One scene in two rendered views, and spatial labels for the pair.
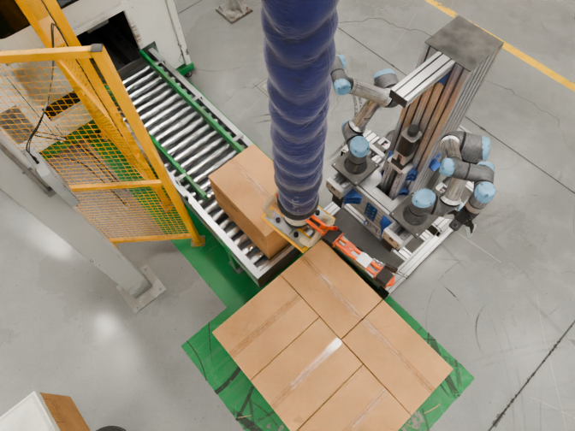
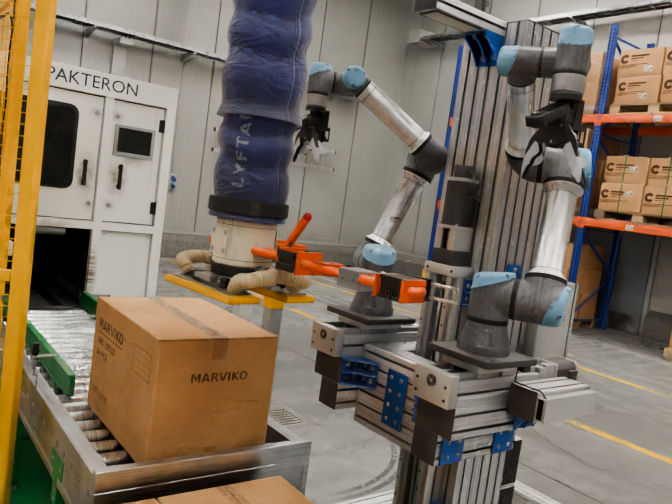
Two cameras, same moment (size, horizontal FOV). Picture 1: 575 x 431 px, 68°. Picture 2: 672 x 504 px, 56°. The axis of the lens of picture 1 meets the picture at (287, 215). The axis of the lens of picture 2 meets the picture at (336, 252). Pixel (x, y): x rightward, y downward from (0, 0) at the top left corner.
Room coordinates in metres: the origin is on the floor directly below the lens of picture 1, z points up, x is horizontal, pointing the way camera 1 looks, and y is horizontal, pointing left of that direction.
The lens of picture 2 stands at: (-0.68, -0.40, 1.42)
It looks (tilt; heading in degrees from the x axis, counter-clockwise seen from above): 5 degrees down; 3
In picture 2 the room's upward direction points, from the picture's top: 8 degrees clockwise
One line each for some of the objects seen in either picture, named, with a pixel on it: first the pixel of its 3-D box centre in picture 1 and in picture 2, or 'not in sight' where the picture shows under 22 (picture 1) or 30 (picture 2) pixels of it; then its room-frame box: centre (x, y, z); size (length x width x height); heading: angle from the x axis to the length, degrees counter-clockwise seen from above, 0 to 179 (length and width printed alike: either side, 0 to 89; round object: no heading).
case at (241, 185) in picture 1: (261, 201); (176, 372); (1.43, 0.18, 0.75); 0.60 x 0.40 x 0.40; 40
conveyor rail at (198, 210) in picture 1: (165, 174); (18, 376); (1.84, 0.96, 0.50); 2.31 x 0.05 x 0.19; 40
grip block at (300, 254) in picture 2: (332, 236); (299, 261); (0.93, -0.24, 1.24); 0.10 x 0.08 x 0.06; 136
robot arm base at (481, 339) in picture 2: (417, 210); (485, 333); (1.14, -0.78, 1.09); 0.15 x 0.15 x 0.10
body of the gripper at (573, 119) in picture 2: (469, 211); (563, 122); (0.84, -0.82, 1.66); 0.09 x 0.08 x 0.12; 131
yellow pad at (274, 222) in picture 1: (287, 227); (210, 282); (1.04, 0.01, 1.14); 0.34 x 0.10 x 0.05; 46
